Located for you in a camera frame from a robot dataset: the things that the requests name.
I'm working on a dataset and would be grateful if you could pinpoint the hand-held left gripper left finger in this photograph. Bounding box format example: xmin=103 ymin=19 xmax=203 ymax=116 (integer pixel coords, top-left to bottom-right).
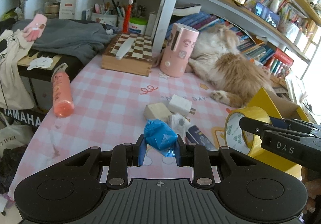
xmin=64 ymin=135 xmax=147 ymax=187

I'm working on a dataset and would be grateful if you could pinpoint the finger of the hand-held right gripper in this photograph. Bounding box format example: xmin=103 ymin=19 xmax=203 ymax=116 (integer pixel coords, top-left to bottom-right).
xmin=270 ymin=117 xmax=321 ymax=134
xmin=239 ymin=117 xmax=274 ymax=140

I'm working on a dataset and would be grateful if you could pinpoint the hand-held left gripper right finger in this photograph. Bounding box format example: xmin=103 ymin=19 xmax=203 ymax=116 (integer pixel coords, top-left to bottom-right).
xmin=176 ymin=136 xmax=255 ymax=187

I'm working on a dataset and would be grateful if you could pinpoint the yellow tape roll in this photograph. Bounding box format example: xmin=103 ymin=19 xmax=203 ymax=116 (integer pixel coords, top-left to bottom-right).
xmin=224 ymin=106 xmax=272 ymax=158

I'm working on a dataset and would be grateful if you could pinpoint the blue plastic bag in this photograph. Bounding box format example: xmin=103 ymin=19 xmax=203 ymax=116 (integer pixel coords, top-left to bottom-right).
xmin=143 ymin=119 xmax=178 ymax=158

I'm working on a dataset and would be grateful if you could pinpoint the yellow cardboard box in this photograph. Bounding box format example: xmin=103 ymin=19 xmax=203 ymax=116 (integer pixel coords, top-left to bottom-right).
xmin=247 ymin=88 xmax=313 ymax=179

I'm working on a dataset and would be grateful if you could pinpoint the pink checked desktop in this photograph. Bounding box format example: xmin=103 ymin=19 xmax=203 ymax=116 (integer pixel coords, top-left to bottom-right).
xmin=10 ymin=52 xmax=304 ymax=189

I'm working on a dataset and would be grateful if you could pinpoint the person's right hand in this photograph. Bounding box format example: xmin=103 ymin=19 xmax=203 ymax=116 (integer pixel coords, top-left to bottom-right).
xmin=301 ymin=167 xmax=319 ymax=214

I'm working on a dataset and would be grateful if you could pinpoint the white cube charger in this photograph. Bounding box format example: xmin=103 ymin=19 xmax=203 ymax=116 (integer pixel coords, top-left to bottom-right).
xmin=144 ymin=103 xmax=173 ymax=123

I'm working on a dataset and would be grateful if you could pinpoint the white charger with prongs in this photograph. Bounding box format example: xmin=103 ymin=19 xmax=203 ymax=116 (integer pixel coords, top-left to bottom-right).
xmin=168 ymin=94 xmax=196 ymax=117

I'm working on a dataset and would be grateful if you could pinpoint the orange and white cat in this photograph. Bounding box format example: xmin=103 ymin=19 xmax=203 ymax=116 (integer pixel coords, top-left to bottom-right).
xmin=188 ymin=23 xmax=279 ymax=108

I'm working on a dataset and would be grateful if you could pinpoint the row of blue books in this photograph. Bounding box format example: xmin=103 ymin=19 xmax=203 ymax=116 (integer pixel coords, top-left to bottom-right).
xmin=166 ymin=12 xmax=294 ymax=76

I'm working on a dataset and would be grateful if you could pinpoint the wooden chess box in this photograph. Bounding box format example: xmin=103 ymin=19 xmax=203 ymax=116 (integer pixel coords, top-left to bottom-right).
xmin=102 ymin=33 xmax=157 ymax=77

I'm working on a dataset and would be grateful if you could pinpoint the pink cylinder with stickers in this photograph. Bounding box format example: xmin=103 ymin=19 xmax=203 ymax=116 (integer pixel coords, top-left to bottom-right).
xmin=160 ymin=23 xmax=200 ymax=78

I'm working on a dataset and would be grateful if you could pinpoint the orange bottle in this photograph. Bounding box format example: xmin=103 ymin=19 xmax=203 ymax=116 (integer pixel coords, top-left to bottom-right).
xmin=51 ymin=62 xmax=75 ymax=117

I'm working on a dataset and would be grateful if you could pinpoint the white plastic sheath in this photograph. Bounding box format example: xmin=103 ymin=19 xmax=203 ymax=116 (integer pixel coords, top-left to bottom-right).
xmin=115 ymin=38 xmax=138 ymax=60

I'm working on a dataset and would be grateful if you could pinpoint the row of thin colourful books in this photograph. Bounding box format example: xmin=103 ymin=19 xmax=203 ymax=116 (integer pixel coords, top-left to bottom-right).
xmin=213 ymin=0 xmax=321 ymax=46

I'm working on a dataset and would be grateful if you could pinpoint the black electronic keyboard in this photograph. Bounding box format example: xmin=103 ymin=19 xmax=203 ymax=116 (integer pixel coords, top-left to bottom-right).
xmin=0 ymin=49 xmax=84 ymax=128

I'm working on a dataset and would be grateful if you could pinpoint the white jar green lid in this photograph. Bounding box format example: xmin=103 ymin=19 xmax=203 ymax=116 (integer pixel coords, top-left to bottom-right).
xmin=128 ymin=17 xmax=148 ymax=36

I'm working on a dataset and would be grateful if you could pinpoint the white shopping bag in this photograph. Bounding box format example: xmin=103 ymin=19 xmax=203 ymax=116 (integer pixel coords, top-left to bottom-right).
xmin=0 ymin=114 xmax=34 ymax=156

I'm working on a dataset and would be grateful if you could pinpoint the white paper cutout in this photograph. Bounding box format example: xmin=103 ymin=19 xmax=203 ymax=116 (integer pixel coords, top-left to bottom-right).
xmin=26 ymin=57 xmax=53 ymax=71

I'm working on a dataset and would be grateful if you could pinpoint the grey cloth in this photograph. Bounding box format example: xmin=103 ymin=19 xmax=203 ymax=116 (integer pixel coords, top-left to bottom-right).
xmin=11 ymin=19 xmax=112 ymax=59

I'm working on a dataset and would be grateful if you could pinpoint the white pen holder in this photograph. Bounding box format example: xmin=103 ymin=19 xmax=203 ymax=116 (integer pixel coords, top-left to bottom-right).
xmin=91 ymin=12 xmax=118 ymax=26

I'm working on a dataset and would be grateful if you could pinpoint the white shelf unit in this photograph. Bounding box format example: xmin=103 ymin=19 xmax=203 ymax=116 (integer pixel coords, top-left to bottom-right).
xmin=0 ymin=0 xmax=321 ymax=81

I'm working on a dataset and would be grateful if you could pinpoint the cream tote bag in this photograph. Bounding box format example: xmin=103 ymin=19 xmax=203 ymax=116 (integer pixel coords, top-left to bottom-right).
xmin=0 ymin=29 xmax=36 ymax=110

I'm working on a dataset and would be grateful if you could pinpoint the large white box red label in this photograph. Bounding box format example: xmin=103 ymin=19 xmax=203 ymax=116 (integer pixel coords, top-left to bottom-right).
xmin=59 ymin=0 xmax=76 ymax=19

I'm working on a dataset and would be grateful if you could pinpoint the pink glove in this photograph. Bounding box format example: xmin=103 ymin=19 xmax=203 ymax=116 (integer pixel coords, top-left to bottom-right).
xmin=23 ymin=14 xmax=48 ymax=42

